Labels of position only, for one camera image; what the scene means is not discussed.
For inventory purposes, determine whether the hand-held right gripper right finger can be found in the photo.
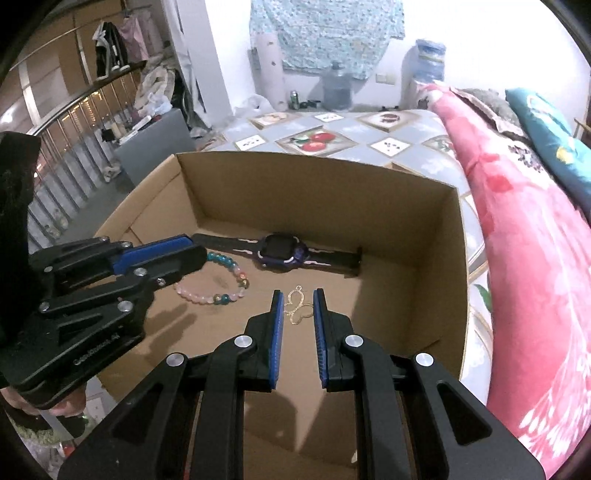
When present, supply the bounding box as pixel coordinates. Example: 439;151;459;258
313;288;546;480

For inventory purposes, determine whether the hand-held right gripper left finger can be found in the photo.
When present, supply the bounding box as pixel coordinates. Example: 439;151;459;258
58;290;284;480

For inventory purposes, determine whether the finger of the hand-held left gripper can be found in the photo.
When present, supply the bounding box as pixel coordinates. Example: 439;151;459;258
39;247;207;325
30;234;194;289

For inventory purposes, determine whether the multicoloured bead bracelet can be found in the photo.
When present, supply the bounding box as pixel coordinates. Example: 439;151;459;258
174;251;251;306

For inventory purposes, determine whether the gold butterfly pendant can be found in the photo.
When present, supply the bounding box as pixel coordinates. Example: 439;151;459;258
283;285;315;325

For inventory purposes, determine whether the torn cardboard box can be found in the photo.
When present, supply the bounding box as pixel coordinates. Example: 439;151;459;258
92;151;471;480

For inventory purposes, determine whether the purple and pink smart watch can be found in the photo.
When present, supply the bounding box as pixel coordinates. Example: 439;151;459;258
191;232;363;277

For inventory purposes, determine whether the person's left hand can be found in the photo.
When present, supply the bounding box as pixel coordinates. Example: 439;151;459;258
48;383;88;418

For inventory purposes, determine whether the grey cabinet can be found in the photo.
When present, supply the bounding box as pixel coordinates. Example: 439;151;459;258
113;108;195;185

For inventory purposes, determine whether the metal stair railing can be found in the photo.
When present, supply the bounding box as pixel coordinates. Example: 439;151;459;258
0;60;148;250

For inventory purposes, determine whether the pile of clothes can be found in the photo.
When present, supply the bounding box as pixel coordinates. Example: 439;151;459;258
134;65;185;116

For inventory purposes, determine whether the white plastic bag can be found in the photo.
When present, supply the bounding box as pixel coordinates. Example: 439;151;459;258
233;95;275;121

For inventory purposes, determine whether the black hanging garment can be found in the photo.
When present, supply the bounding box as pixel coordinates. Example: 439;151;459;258
95;21;132;79

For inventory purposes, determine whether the pink hanging garment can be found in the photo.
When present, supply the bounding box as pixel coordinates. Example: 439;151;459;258
117;14;151;63

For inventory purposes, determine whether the white paper roll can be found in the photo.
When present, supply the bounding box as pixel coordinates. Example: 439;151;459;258
256;34;288;112

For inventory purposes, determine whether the pink floral blanket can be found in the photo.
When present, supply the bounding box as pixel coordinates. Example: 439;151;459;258
418;83;591;478

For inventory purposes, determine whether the clear water bottle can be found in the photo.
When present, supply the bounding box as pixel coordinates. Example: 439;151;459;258
322;61;354;110

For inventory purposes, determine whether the teal floral hanging cloth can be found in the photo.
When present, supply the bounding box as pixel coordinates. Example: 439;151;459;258
249;0;406;79

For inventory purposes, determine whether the grey fuzzy blanket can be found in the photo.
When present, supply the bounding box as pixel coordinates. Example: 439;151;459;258
455;88;527;134

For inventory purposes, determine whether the blue water jug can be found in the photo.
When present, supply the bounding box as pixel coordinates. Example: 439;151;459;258
413;39;448;84

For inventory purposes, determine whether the teal pillow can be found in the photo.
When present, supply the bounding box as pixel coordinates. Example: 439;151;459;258
504;88;591;208

